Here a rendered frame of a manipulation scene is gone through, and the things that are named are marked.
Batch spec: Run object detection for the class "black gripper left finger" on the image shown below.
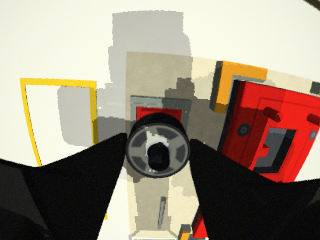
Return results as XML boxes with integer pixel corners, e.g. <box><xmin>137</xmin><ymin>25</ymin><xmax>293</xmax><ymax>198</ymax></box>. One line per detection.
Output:
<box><xmin>0</xmin><ymin>133</ymin><xmax>128</xmax><ymax>240</ymax></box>

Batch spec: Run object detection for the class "yellow rectangular outline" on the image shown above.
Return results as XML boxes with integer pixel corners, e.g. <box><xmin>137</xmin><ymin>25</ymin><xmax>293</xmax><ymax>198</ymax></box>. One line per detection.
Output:
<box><xmin>20</xmin><ymin>77</ymin><xmax>99</xmax><ymax>167</ymax></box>

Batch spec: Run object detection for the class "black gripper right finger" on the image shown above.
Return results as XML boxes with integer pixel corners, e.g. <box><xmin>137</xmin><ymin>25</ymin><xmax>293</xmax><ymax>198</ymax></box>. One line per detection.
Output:
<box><xmin>189</xmin><ymin>139</ymin><xmax>320</xmax><ymax>240</ymax></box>

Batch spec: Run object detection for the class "black and grey wheel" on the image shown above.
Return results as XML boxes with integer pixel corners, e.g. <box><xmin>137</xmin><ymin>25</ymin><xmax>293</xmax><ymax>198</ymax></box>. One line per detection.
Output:
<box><xmin>125</xmin><ymin>112</ymin><xmax>191</xmax><ymax>179</ymax></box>

